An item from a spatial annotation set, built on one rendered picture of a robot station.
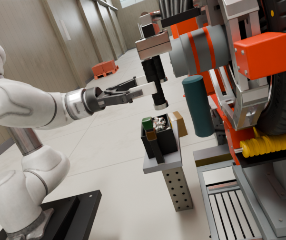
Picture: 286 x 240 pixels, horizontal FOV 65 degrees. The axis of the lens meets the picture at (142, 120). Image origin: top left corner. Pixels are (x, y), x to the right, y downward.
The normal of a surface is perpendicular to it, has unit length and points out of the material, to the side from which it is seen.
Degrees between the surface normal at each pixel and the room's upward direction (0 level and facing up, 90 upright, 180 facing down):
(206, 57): 101
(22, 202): 87
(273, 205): 0
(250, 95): 90
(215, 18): 90
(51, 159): 79
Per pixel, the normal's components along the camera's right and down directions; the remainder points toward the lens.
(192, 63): 0.01, 0.65
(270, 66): -0.09, 0.39
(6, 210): 0.20, 0.16
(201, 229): -0.31, -0.89
